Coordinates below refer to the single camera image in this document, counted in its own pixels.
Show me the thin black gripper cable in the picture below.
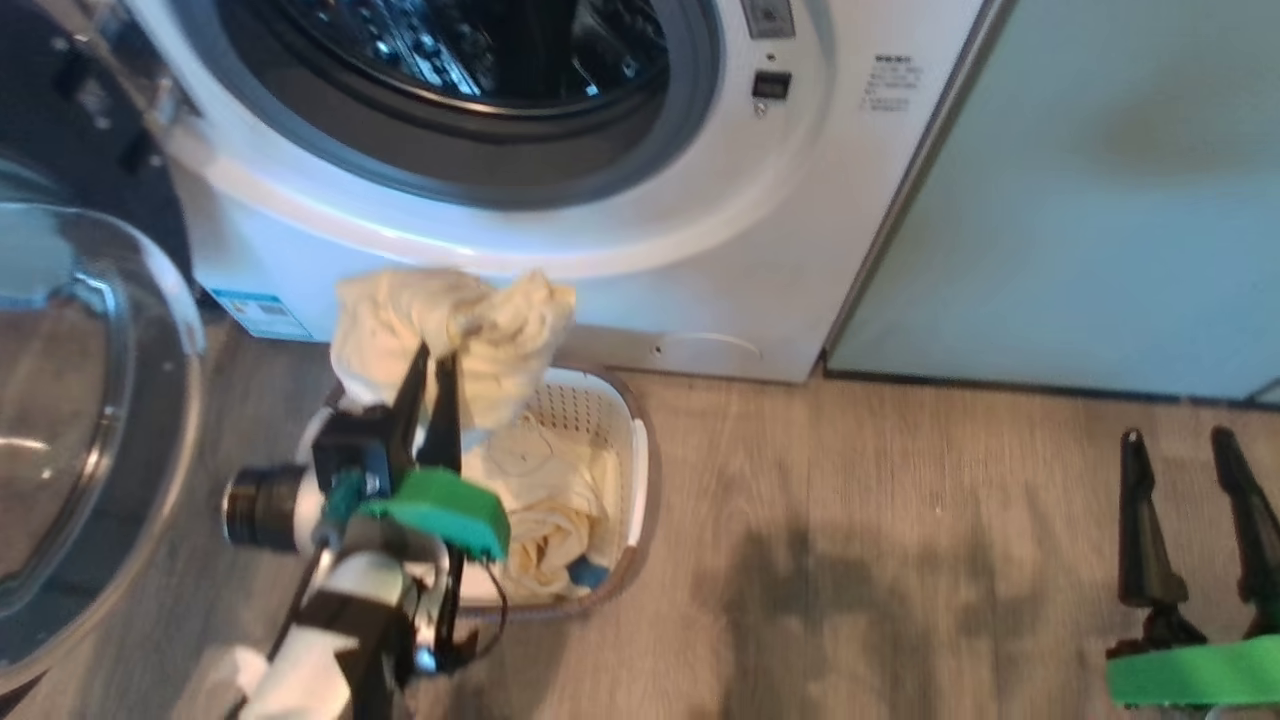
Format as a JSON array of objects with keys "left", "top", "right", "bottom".
[{"left": 465, "top": 558, "right": 511, "bottom": 663}]

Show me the round white filter cover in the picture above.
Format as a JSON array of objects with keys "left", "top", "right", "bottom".
[{"left": 650, "top": 333, "right": 763, "bottom": 363}]

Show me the white perforated laundry basket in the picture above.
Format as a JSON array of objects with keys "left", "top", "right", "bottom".
[{"left": 298, "top": 362, "right": 661, "bottom": 623}]

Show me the dark cabinet plinth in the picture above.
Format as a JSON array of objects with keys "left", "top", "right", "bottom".
[{"left": 825, "top": 368, "right": 1280, "bottom": 409}]

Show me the cream garment with blue cuff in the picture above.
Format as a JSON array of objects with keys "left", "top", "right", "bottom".
[
  {"left": 462, "top": 420, "right": 626, "bottom": 606},
  {"left": 330, "top": 268, "right": 577, "bottom": 451}
]

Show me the blue white energy label sticker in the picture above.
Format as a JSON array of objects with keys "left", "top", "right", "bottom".
[{"left": 210, "top": 290, "right": 313, "bottom": 343}]

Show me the grey rubber door gasket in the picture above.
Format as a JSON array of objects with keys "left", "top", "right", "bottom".
[{"left": 170, "top": 0, "right": 723, "bottom": 211}]

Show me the white front-load washing machine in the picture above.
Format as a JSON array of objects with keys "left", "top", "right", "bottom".
[{"left": 120, "top": 0, "right": 1001, "bottom": 386}]

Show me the round black glass washer door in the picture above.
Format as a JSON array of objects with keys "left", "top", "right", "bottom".
[{"left": 0, "top": 0, "right": 206, "bottom": 693}]

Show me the silver door hinge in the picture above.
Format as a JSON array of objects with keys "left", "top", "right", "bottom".
[{"left": 95, "top": 0, "right": 201, "bottom": 131}]

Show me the pale green cabinet plain front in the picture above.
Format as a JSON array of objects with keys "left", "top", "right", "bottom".
[{"left": 825, "top": 0, "right": 1280, "bottom": 401}]

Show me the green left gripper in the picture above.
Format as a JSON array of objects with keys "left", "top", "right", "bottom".
[{"left": 360, "top": 343, "right": 511, "bottom": 563}]

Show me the teal cable connector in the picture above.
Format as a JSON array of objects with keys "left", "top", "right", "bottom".
[{"left": 318, "top": 470, "right": 369, "bottom": 541}]

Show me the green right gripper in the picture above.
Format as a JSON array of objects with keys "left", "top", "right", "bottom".
[{"left": 1105, "top": 425, "right": 1280, "bottom": 713}]

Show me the thin black camera cable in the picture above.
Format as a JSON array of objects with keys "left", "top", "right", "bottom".
[{"left": 265, "top": 545, "right": 333, "bottom": 661}]

